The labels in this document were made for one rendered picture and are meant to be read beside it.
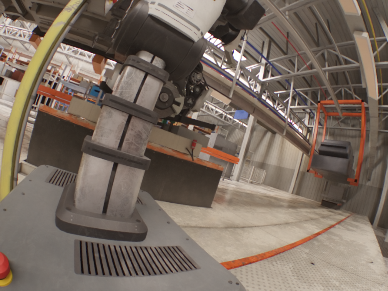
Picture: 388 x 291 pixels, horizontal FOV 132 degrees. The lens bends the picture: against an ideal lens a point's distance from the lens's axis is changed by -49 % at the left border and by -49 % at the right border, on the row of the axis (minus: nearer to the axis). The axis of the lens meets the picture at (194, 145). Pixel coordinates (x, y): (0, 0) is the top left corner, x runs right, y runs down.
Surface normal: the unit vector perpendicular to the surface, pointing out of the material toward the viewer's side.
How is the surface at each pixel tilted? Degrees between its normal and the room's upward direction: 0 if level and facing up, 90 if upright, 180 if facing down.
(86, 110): 90
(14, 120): 90
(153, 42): 132
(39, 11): 115
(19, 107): 90
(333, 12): 180
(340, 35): 180
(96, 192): 90
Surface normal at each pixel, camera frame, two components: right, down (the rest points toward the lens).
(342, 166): -0.82, -0.30
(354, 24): -0.31, 0.95
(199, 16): 0.55, 0.12
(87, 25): 0.33, 0.46
